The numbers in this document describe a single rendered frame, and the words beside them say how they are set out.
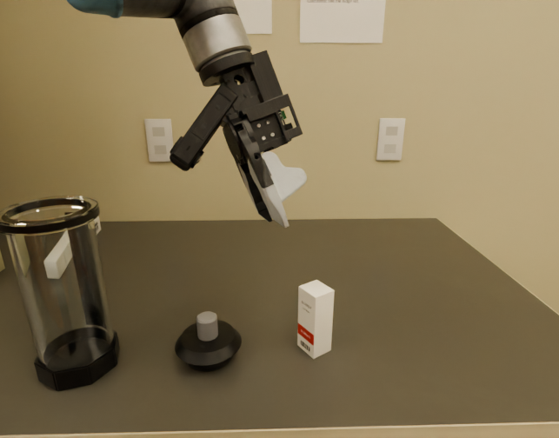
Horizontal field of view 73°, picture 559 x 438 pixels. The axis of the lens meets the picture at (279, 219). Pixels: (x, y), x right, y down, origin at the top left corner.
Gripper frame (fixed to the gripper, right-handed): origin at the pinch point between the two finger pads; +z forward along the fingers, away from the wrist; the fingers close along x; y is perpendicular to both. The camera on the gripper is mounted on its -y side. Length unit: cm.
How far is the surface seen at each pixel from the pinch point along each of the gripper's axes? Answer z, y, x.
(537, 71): -2, 88, 33
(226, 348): 13.6, -11.9, 0.6
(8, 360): 5.2, -40.0, 11.0
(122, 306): 7.0, -26.1, 21.0
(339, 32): -29, 42, 43
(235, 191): -2, 5, 60
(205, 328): 10.3, -13.3, 1.8
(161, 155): -18, -10, 61
